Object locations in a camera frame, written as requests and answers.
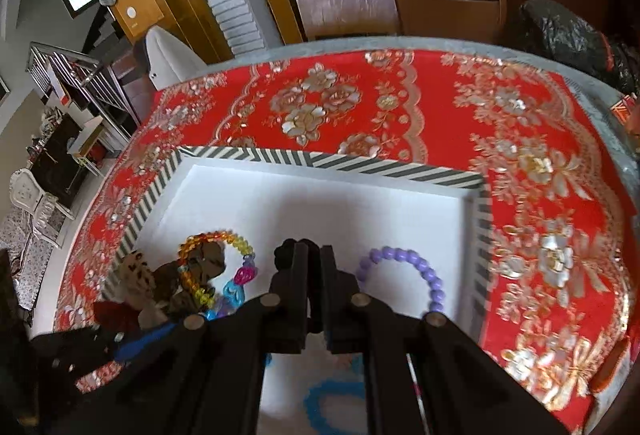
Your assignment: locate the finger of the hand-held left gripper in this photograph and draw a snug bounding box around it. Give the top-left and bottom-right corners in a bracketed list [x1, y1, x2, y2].
[75, 321, 178, 366]

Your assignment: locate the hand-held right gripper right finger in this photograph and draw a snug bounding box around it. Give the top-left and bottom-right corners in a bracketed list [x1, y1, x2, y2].
[321, 245, 568, 435]

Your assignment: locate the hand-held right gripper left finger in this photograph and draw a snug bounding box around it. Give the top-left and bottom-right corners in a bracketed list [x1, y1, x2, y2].
[60, 240, 321, 435]

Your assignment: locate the striped jewelry box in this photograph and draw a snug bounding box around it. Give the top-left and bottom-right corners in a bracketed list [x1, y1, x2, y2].
[102, 145, 493, 435]

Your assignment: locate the red scrunchie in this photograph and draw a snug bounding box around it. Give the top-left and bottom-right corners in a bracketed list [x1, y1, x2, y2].
[92, 300, 141, 333]

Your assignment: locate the light leopard scrunchie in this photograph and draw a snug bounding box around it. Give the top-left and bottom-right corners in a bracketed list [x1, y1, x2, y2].
[107, 251, 168, 331]

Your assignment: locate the white ornate chair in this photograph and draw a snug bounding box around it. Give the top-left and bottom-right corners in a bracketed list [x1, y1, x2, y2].
[10, 168, 76, 248]

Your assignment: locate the red floral tablecloth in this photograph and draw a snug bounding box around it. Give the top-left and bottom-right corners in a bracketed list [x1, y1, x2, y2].
[52, 48, 633, 433]

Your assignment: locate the metal railing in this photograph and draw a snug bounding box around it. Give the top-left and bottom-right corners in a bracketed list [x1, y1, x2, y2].
[25, 40, 143, 156]

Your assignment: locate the white plastic chair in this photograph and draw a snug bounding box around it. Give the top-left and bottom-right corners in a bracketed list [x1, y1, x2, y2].
[145, 26, 206, 91]

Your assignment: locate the red packet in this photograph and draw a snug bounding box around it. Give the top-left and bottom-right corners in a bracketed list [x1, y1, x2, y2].
[610, 98, 638, 122]

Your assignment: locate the black plastic bag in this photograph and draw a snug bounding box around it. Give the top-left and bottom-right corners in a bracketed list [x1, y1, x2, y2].
[515, 0, 640, 96]

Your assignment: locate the colourful plastic chain bracelet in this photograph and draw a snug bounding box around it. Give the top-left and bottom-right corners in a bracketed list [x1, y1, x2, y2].
[202, 254, 258, 322]

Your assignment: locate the purple bead bracelet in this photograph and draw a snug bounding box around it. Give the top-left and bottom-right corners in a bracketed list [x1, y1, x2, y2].
[356, 245, 446, 316]

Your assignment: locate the blue bracelet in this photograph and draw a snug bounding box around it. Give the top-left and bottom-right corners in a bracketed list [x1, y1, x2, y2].
[302, 380, 368, 435]

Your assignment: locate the rainbow bead bracelet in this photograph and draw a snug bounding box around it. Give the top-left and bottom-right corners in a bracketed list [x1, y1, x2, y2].
[177, 230, 256, 311]

